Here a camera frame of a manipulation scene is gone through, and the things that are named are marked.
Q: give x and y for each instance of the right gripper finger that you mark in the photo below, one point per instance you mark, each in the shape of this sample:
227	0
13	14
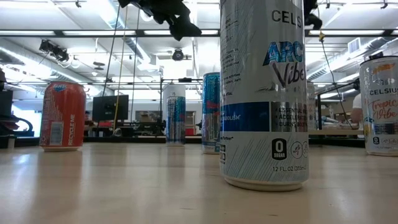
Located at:
311	18

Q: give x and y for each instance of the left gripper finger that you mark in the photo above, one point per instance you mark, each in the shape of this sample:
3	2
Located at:
185	29

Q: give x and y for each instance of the blue silver Red Bull can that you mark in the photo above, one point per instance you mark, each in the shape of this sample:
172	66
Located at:
211	109
175	121

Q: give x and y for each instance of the white blue Celsius Arctic can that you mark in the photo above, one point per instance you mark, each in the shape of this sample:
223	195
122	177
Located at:
258	93

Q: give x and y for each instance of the white Celsius Tropical Vibe can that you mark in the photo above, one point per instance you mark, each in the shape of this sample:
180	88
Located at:
381	109

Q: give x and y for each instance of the red Fanta soda can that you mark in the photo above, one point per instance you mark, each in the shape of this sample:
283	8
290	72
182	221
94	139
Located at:
62	115

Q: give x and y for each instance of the raised wooden shelf board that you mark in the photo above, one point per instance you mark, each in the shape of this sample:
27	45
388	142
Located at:
335	132

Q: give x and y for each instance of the black overhead beam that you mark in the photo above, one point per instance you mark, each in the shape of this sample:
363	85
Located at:
140	32

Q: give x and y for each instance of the person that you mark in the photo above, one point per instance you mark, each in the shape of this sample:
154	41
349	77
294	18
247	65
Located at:
88	120
357	101

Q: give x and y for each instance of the cardboard box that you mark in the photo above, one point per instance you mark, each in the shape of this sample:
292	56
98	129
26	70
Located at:
146	117

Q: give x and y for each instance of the red storage bin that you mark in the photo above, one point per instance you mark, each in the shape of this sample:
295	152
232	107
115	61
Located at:
189	131

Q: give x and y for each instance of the black ceiling spotlight cluster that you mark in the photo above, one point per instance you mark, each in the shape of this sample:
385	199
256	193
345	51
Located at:
54	51

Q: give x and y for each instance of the black curved tube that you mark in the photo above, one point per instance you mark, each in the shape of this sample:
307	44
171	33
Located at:
18	133

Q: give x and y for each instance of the black ceiling dome camera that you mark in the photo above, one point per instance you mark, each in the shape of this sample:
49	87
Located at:
178	55

